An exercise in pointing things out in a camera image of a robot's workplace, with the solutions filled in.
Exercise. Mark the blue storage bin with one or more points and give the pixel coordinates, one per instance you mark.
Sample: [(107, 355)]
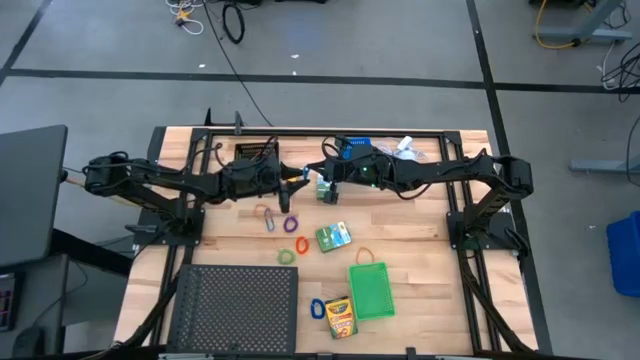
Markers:
[(625, 255)]

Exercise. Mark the black perforated metal riser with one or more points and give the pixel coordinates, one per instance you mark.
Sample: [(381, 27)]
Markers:
[(235, 310)]

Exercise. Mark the black clamp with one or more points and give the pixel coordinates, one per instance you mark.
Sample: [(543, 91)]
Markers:
[(238, 122), (208, 119), (411, 354)]

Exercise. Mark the green plastic basket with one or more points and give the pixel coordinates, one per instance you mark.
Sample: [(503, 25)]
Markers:
[(371, 292)]

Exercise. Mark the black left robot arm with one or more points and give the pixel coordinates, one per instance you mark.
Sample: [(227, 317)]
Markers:
[(150, 175)]

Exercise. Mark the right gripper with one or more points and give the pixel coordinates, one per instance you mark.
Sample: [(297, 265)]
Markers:
[(362, 170)]

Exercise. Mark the blue rubber band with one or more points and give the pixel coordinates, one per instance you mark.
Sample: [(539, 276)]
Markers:
[(305, 173), (266, 220)]

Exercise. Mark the black power box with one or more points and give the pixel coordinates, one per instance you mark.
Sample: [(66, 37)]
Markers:
[(156, 145)]

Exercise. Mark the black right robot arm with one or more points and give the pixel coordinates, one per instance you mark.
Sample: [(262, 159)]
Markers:
[(460, 170)]

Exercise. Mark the grey desk base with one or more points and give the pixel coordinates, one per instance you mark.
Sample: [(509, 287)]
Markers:
[(585, 34)]

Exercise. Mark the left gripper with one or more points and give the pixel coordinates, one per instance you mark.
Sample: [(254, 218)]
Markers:
[(250, 177)]

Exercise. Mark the black computer mouse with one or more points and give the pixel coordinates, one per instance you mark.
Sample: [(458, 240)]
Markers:
[(27, 342)]

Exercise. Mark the dark grey desk top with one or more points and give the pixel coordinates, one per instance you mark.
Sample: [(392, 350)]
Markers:
[(30, 190)]

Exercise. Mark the blue plastic basket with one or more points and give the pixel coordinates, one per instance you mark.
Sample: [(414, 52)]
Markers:
[(360, 142)]

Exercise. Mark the grey desk foot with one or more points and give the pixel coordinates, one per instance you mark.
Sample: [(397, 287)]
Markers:
[(600, 165)]

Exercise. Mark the black aluminium table frame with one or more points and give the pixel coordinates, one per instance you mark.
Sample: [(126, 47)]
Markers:
[(430, 133)]

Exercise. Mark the black mesh basket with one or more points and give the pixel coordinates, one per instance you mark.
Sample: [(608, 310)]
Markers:
[(250, 149)]

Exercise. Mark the computer keyboard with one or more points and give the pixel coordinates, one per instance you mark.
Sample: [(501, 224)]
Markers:
[(6, 305)]

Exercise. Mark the large yellow crayon box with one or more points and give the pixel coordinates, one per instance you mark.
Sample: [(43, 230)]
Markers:
[(341, 317)]

